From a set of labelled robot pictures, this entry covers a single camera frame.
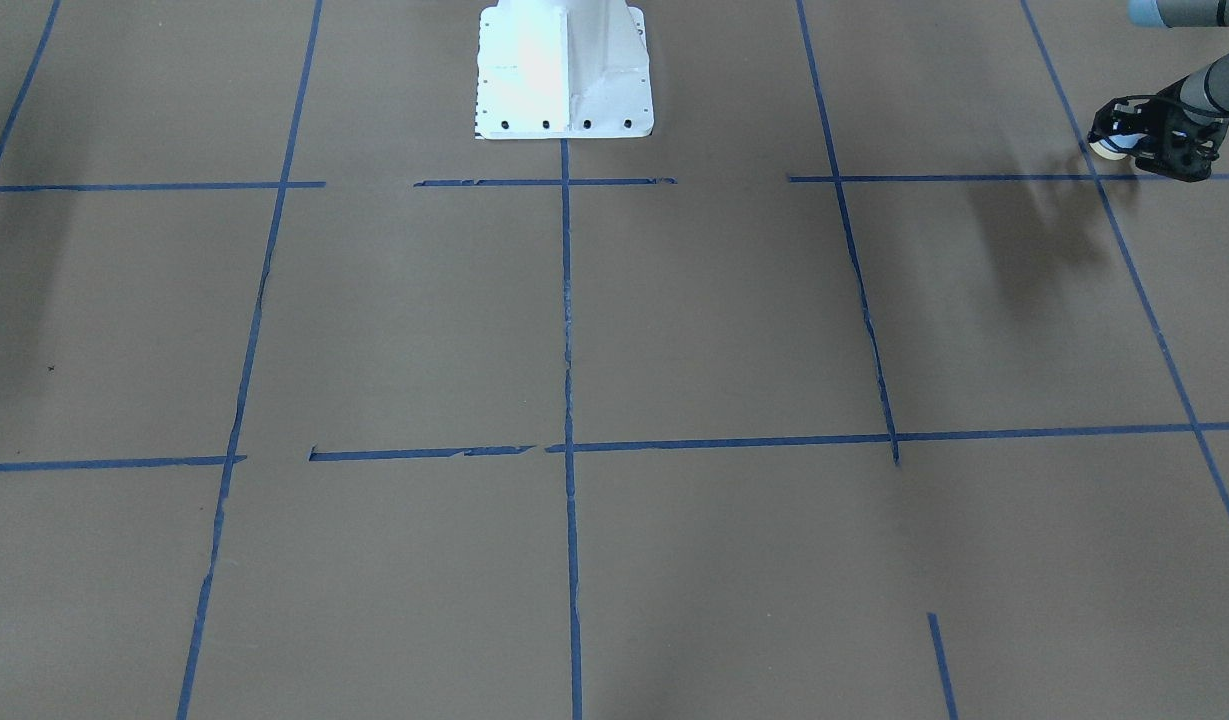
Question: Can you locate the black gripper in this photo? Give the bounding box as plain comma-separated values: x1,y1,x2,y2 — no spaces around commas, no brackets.
1154,111,1227,183

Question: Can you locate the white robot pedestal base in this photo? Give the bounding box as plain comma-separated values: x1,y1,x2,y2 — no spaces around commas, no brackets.
474,1,655,141

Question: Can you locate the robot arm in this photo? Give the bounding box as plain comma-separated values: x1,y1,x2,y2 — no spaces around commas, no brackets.
1127,1,1229,183

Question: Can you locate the blue service bell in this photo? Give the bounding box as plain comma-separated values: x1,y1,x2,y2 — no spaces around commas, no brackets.
1089,135,1139,161

